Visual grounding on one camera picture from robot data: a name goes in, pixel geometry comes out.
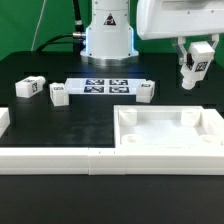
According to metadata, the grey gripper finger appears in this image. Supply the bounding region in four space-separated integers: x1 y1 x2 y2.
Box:
172 37 187 65
206 34 219 53

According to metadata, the white fence piece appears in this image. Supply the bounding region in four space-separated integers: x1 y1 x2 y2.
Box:
207 109 224 127
0 107 10 137

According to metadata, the white thin cable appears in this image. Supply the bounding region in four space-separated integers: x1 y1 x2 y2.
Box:
30 0 48 52

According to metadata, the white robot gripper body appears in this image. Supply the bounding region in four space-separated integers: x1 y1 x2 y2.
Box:
136 0 224 40

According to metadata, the white left fence piece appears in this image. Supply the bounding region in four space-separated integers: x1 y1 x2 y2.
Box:
0 107 10 137

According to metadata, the white right fence piece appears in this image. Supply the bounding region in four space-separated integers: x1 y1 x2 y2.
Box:
207 109 224 127

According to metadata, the black cable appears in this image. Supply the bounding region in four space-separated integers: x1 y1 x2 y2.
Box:
35 0 88 53

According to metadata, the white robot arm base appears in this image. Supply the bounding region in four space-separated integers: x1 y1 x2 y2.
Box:
80 0 139 66

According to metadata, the white apriltag base plate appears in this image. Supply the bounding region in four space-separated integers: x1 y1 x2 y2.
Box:
65 78 144 95

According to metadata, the white front fence wall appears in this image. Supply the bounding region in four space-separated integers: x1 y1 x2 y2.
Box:
0 148 224 175

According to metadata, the white square table top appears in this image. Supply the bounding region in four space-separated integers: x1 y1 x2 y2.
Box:
114 105 224 147

